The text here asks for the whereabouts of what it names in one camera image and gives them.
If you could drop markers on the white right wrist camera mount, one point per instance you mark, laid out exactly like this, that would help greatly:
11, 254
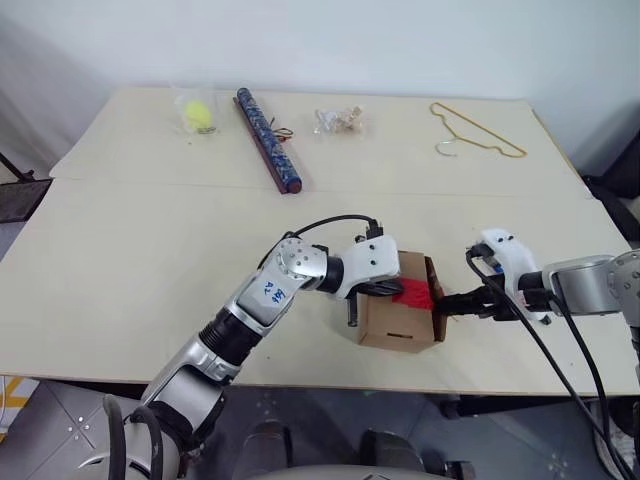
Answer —
512, 255

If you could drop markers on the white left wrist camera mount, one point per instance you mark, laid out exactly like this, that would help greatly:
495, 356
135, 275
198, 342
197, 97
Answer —
372, 262

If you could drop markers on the yellow tennis ball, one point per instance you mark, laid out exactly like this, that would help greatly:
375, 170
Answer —
197, 113

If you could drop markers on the black metal stand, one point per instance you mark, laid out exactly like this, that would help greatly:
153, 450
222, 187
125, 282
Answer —
22, 197

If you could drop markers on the clear bag of wooden pieces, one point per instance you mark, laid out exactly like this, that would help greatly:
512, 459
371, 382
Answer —
340, 121

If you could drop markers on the clear plastic bag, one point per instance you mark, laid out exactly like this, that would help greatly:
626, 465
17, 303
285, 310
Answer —
197, 127

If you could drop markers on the brown cardboard box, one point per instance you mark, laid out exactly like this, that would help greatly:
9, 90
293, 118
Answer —
395, 325

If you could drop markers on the blue patterned rolled scroll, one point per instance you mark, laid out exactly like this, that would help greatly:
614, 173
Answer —
270, 142

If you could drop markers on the red tape strip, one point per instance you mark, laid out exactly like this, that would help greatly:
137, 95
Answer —
412, 296

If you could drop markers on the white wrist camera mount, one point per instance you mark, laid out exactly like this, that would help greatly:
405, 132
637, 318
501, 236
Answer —
372, 262
512, 255

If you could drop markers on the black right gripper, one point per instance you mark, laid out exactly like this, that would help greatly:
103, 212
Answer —
502, 307

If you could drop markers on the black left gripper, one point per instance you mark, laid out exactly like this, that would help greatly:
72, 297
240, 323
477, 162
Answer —
370, 291

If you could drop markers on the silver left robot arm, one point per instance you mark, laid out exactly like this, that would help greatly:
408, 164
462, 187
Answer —
260, 310

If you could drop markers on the dark rounded shape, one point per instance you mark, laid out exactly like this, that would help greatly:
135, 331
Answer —
390, 450

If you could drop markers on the brown wooden foot block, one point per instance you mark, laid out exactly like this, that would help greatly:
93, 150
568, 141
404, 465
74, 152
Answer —
459, 471

